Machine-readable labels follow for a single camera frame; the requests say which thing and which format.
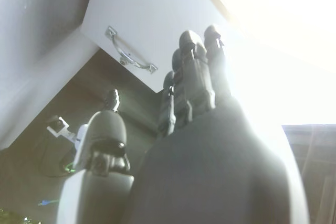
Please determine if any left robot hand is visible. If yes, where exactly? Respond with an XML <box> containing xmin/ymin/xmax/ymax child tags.
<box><xmin>56</xmin><ymin>23</ymin><xmax>310</xmax><ymax>224</ymax></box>

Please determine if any reddish-brown wooden panel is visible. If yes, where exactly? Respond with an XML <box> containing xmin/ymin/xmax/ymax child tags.
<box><xmin>83</xmin><ymin>0</ymin><xmax>232</xmax><ymax>94</ymax></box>

